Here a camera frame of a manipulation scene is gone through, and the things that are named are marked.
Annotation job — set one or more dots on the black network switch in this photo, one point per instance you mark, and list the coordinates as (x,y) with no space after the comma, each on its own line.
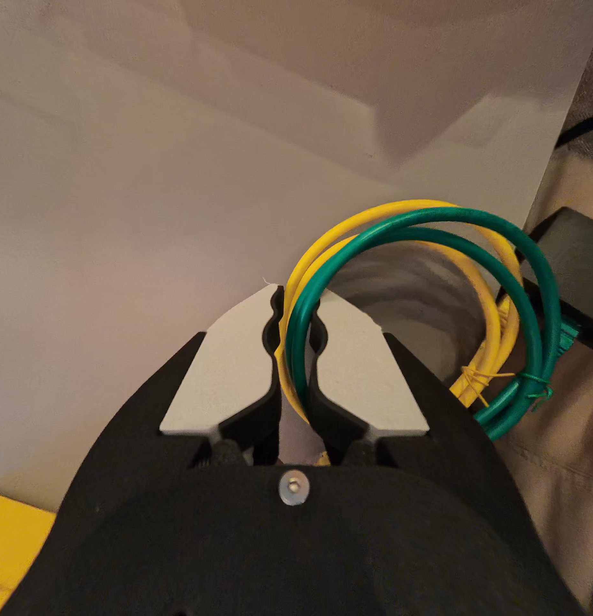
(575,260)

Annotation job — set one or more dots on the yellow plastic bin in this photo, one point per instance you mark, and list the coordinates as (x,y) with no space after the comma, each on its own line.
(12,544)

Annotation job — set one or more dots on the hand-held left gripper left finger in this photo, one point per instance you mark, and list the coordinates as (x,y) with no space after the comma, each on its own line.
(224,375)

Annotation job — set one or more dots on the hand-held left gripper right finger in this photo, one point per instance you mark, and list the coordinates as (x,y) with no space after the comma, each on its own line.
(368,380)

